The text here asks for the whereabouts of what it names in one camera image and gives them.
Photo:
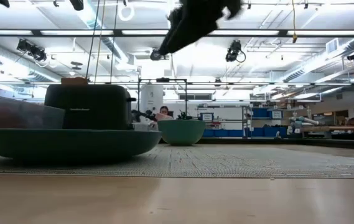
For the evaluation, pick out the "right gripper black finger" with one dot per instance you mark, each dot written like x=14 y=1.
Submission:
x=183 y=42

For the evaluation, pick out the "wooden workbench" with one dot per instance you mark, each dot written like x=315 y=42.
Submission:
x=338 y=128

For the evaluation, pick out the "teal green ribbed bowl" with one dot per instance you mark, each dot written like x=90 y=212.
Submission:
x=181 y=132

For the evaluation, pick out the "white cylindrical tank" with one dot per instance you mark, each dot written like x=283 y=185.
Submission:
x=151 y=96

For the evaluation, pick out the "dark green round plate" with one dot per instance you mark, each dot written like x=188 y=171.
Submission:
x=71 y=143

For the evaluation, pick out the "grey woven placemat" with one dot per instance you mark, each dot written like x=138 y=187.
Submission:
x=226 y=161

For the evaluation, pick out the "black two-slot toaster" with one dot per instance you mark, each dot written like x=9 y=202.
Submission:
x=89 y=105

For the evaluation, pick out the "smoky clear plastic tray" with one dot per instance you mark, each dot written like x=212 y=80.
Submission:
x=50 y=116

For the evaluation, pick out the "blue storage bins shelf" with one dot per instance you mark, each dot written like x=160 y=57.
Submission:
x=226 y=133

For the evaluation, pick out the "person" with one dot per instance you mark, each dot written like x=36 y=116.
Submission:
x=164 y=110

